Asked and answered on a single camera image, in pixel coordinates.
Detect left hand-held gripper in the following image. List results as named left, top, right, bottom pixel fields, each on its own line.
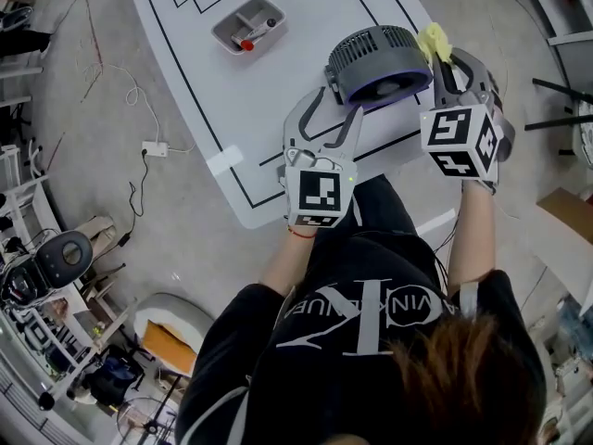
left=276, top=85, right=365, bottom=231

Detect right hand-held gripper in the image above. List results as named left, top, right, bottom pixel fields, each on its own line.
left=419, top=46, right=517, bottom=197

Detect yellow wiping cloth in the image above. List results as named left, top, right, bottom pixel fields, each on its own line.
left=416, top=21, right=453, bottom=65

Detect grey purple fan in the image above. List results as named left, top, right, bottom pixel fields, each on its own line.
left=322, top=24, right=435, bottom=110

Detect person's right forearm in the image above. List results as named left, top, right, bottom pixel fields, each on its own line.
left=447, top=181, right=499, bottom=297

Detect person's left forearm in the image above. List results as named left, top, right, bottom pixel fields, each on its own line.
left=261, top=224, right=322, bottom=297

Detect person's black trousers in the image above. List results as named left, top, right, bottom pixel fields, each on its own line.
left=342, top=173, right=419, bottom=250

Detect white marker with black cap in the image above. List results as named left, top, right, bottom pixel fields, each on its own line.
left=245, top=17, right=278, bottom=42

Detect white shelf unit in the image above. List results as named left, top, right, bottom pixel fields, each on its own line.
left=518, top=0, right=593, bottom=46

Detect white organizer tray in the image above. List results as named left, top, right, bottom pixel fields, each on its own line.
left=211, top=0, right=288, bottom=57

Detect cardboard box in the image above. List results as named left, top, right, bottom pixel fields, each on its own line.
left=536, top=186, right=593, bottom=315

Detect square white power strip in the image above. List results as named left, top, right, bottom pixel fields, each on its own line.
left=141, top=140, right=170, bottom=159

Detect white bin with orange bag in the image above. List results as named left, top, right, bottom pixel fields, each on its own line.
left=132, top=292, right=215, bottom=375

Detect person's black printed T-shirt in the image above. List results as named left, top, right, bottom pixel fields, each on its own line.
left=175, top=229, right=548, bottom=445

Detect beige cloth bag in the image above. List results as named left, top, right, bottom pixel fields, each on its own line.
left=73, top=215, right=118, bottom=255

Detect grey black round-top appliance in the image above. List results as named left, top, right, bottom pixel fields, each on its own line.
left=0, top=229, right=95, bottom=311

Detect white metal rack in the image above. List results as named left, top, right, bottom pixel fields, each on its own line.
left=0, top=144, right=53, bottom=232

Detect blue backpack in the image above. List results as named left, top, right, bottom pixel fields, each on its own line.
left=85, top=344, right=145, bottom=408

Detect black metal frame chair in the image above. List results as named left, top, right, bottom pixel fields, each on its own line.
left=523, top=76, right=593, bottom=167

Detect red string bracelet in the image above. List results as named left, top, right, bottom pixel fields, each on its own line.
left=286, top=225, right=319, bottom=241

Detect white floor cable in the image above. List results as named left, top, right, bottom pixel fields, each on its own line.
left=76, top=60, right=198, bottom=156

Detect black floor cable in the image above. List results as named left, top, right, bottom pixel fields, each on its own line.
left=118, top=153, right=152, bottom=246

